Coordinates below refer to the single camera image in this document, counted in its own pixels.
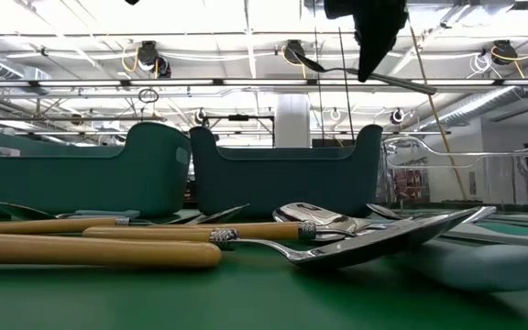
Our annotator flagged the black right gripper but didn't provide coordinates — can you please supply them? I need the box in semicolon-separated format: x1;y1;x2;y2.
323;0;410;83

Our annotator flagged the orange-handled metal spoon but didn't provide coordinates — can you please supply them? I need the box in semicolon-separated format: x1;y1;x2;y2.
0;232;223;270
82;208;481;271
0;203;250;236
148;221;360;243

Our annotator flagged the white building column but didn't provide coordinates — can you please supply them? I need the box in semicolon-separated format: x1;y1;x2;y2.
275;93;312;149

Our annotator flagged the long ceiling light bar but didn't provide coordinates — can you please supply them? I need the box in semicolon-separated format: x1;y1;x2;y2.
0;77;528;89

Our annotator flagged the red storage shelf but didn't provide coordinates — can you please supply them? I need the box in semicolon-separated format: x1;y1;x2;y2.
391;168;431;203

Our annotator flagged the blue-grey plastic bin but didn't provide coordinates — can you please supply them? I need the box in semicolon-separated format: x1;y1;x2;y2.
189;124;383;219

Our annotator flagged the clear plastic bin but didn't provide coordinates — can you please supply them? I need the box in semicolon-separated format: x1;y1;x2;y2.
378;135;528;207

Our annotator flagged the teal green plastic bin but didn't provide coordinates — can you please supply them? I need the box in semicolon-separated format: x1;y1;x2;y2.
0;121;192;219

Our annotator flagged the yellow hanging cable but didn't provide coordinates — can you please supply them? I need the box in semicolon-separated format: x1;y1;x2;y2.
408;20;470;202

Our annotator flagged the black gantry frame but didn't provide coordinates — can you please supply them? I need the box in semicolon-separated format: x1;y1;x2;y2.
202;114;277;149

